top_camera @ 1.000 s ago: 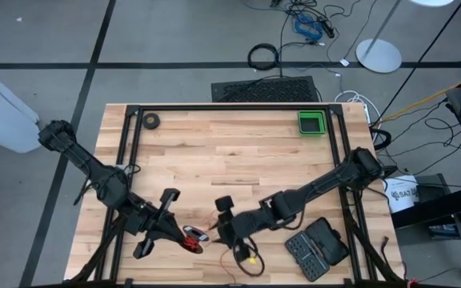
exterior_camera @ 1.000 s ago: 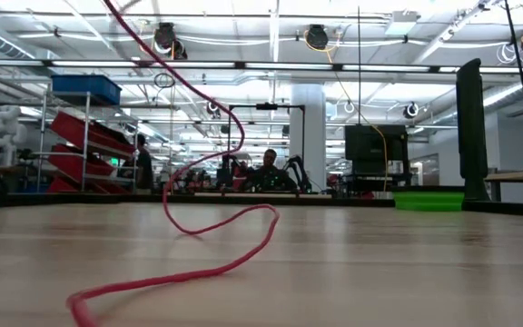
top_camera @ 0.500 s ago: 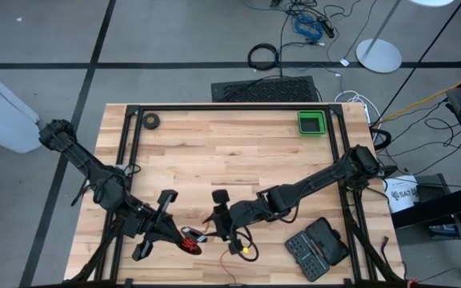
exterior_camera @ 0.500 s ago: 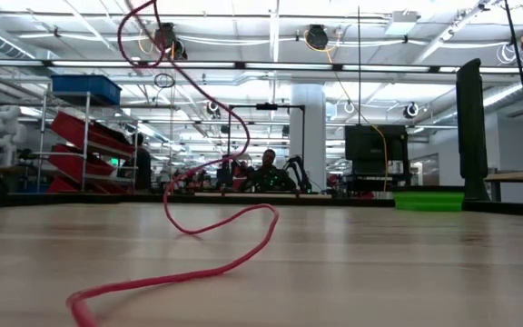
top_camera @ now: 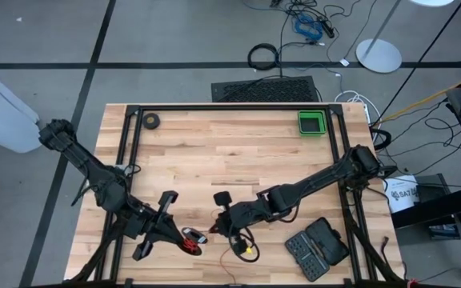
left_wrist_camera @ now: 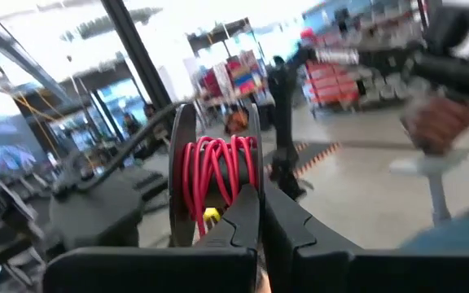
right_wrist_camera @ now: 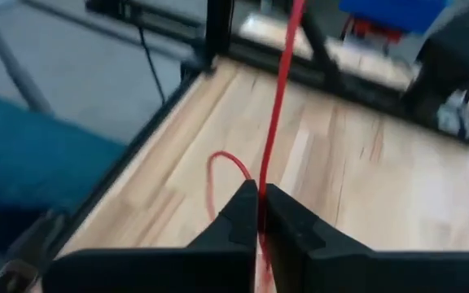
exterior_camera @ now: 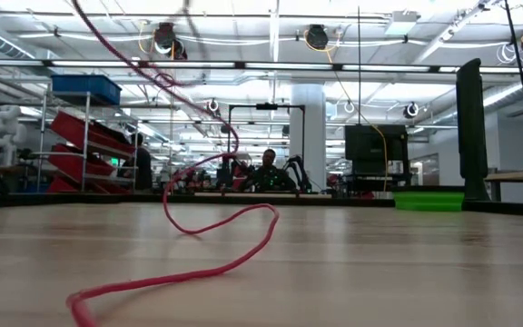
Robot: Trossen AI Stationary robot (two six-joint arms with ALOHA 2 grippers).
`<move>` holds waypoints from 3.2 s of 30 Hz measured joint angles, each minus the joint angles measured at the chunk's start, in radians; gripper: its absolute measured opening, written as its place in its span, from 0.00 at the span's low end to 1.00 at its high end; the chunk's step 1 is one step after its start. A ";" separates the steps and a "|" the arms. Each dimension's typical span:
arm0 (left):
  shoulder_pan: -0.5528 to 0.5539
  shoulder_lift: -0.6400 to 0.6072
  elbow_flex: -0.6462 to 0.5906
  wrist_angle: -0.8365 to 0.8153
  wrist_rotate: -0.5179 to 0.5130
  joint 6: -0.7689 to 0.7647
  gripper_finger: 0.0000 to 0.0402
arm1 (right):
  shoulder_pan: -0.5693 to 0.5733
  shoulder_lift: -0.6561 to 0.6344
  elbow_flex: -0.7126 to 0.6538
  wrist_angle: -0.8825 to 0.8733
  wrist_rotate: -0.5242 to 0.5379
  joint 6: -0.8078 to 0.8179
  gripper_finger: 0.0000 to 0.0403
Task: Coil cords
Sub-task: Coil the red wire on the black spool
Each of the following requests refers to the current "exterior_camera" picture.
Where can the white building column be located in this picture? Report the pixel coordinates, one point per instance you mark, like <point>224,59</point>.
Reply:
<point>309,136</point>

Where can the thin black vertical pole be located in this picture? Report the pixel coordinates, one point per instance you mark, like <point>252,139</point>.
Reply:
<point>359,68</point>

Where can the green collapsible container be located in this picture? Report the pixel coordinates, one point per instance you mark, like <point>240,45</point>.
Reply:
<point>425,202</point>

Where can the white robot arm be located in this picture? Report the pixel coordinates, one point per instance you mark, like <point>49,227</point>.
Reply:
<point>5,131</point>

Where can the black upright frame post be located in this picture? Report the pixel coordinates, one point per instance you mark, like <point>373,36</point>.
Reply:
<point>472,136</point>

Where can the metal shelf rack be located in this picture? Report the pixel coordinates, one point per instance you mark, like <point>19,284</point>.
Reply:
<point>85,122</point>

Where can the black monitor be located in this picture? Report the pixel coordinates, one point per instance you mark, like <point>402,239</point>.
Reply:
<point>370,145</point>

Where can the long ceiling light bar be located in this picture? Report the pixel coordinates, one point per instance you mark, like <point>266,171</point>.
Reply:
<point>379,68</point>

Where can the black background robot arm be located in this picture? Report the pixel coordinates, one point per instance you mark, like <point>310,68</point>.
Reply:
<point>300,168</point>
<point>234,175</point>

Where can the blue plastic bin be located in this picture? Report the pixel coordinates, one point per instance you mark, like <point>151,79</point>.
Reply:
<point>86,88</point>

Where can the black table edge rail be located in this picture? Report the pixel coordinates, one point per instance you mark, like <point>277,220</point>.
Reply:
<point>62,200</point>

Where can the black gantry frame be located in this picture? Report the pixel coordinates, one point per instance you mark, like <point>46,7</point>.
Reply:
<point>266,107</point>

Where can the wooden side table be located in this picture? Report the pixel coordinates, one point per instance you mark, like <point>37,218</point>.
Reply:
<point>516,176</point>

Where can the person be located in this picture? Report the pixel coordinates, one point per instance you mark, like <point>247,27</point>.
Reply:
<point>268,175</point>
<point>142,165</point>

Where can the red shelf bin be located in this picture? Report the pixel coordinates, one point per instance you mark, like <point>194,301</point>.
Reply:
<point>73,129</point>
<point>62,186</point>
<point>71,163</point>

